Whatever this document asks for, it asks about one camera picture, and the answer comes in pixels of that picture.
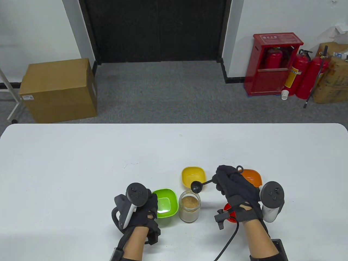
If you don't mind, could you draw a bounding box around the person's right hand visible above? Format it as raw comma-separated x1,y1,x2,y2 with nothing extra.
212,165,265,223

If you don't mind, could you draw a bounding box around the black long-handled spoon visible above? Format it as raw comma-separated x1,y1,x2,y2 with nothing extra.
191,165,244,194

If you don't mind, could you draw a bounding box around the plain small cardboard box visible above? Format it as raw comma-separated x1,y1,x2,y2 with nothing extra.
318,42,348,57

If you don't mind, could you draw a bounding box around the person's right forearm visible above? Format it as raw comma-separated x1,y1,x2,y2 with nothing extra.
241,217,279,258

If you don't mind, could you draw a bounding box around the grey handheld controller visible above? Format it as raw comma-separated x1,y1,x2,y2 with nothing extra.
259,181,285,223
111,183,149,230

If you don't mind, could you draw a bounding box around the person's left forearm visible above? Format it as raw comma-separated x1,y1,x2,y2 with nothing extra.
123,226,150,261

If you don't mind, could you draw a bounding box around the white crumpled plastic sheet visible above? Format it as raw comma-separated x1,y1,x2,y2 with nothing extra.
330,24,348,38

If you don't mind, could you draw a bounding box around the green plastic dish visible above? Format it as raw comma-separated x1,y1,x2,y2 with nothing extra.
152,188,179,219

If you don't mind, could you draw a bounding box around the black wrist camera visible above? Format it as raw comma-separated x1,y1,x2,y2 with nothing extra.
147,223,161,246
214,208,235,230

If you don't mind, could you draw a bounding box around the red jar lid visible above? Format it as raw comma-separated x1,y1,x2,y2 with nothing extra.
222,203,237,223

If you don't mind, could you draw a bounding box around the orange plastic dish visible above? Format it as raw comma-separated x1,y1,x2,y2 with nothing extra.
241,169,262,188

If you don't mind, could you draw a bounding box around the black cable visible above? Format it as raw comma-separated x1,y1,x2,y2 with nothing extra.
214,221,240,261

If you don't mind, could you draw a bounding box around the person's left hand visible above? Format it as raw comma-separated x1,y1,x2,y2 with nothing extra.
114,190,161,235

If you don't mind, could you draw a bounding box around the worn printed cardboard box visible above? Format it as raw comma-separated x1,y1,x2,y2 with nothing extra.
311,56,348,104

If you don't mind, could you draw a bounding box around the white metal stand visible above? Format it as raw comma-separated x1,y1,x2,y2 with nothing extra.
0,67,27,123

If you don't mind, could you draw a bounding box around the yellow label red fire extinguisher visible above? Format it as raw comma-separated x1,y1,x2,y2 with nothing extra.
284,49,312,96

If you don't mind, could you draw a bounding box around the black forearm sensor box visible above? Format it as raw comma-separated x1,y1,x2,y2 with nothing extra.
271,239,289,261

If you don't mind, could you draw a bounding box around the yellow plastic dish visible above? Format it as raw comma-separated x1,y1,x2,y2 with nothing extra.
182,167,205,191

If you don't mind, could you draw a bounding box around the grey forearm sensor box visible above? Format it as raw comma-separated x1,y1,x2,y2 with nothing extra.
110,247,124,261

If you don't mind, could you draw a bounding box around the large brown cardboard box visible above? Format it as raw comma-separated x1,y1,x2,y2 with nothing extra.
18,58,98,123

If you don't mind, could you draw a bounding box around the red fire extinguisher cabinet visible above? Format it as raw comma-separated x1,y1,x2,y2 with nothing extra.
244,33,304,96

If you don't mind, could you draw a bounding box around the black double door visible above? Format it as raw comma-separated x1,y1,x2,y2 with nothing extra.
79,0,233,65

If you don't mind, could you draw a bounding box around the clear glass jar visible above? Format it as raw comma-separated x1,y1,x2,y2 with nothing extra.
178,190,201,223

